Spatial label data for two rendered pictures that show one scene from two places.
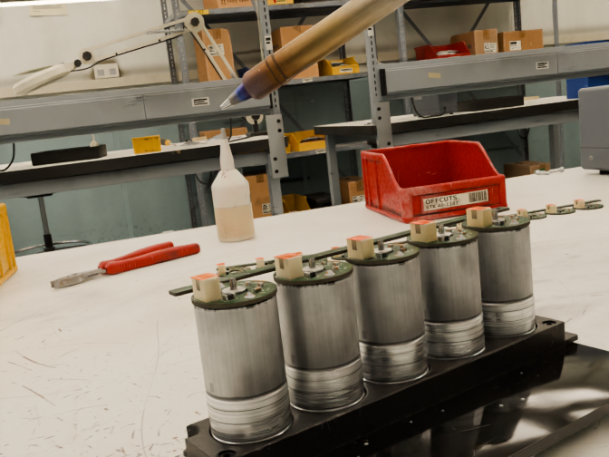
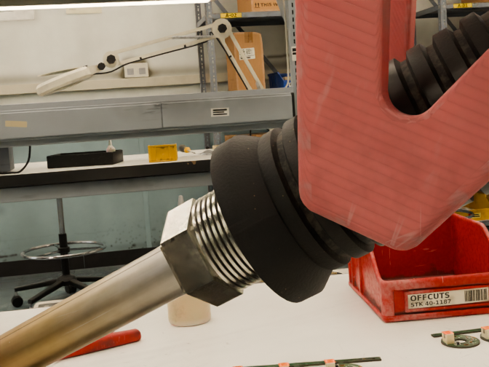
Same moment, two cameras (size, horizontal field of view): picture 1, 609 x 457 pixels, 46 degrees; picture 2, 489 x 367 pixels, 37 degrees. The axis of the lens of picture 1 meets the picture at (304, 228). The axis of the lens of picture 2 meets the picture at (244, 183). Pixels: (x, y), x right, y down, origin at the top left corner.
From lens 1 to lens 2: 0.11 m
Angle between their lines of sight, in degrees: 8
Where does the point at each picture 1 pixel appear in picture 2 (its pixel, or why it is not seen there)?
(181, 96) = (201, 105)
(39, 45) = (72, 43)
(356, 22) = (81, 332)
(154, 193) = (175, 196)
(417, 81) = not seen: hidden behind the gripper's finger
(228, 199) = not seen: hidden behind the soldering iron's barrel
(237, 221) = (190, 304)
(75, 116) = (92, 121)
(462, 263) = not seen: outside the picture
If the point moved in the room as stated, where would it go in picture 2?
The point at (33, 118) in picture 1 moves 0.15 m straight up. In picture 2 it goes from (49, 121) to (46, 76)
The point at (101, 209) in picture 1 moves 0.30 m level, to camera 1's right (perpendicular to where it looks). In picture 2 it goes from (121, 209) to (168, 206)
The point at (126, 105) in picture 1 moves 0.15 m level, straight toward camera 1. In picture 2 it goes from (143, 113) to (142, 113)
